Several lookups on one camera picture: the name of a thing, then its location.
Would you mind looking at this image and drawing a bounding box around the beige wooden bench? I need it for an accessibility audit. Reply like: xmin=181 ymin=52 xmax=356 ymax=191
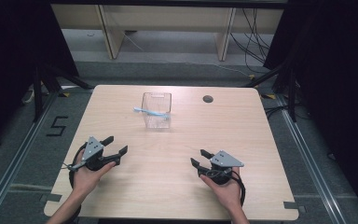
xmin=49 ymin=3 xmax=285 ymax=62

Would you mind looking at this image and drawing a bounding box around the clear plastic box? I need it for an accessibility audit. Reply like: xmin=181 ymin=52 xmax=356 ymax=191
xmin=141 ymin=91 xmax=172 ymax=130

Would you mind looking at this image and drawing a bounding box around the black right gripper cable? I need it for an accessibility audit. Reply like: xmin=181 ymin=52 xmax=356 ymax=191
xmin=232 ymin=169 xmax=247 ymax=208

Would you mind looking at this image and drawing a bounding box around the black metal stand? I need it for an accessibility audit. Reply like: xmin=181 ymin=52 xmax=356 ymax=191
xmin=244 ymin=62 xmax=300 ymax=123
xmin=32 ymin=63 xmax=95 ymax=123

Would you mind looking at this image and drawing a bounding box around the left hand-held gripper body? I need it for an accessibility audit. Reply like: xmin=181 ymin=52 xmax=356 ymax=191
xmin=66 ymin=135 xmax=121 ymax=172

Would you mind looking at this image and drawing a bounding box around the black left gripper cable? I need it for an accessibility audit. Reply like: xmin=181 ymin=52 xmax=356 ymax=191
xmin=68 ymin=141 xmax=89 ymax=190

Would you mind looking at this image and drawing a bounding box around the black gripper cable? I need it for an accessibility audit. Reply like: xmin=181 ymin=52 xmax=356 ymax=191
xmin=68 ymin=141 xmax=89 ymax=190
xmin=232 ymin=169 xmax=247 ymax=208

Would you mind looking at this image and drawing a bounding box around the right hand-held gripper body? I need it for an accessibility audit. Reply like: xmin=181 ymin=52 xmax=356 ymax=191
xmin=198 ymin=150 xmax=245 ymax=186

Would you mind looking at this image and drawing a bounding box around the person's right hand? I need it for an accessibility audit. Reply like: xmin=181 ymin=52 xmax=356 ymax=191
xmin=199 ymin=166 xmax=242 ymax=213

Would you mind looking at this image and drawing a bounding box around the light blue toothbrush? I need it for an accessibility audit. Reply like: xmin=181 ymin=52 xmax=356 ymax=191
xmin=133 ymin=106 xmax=171 ymax=121

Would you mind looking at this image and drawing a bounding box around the black curtain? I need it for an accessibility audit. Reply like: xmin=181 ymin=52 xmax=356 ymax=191
xmin=263 ymin=0 xmax=358 ymax=218
xmin=0 ymin=0 xmax=79 ymax=158

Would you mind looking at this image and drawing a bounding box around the person's left hand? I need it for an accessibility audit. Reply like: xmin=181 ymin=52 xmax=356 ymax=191
xmin=70 ymin=151 xmax=117 ymax=200

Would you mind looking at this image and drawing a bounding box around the metal floor rail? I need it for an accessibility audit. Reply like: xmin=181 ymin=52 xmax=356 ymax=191
xmin=0 ymin=91 xmax=60 ymax=224
xmin=275 ymin=92 xmax=347 ymax=224

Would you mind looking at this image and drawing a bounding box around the bundle of black cables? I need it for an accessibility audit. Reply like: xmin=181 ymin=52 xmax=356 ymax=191
xmin=228 ymin=8 xmax=275 ymax=75

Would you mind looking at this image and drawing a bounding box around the black floor cable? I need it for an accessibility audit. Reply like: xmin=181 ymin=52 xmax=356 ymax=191
xmin=263 ymin=105 xmax=291 ymax=119

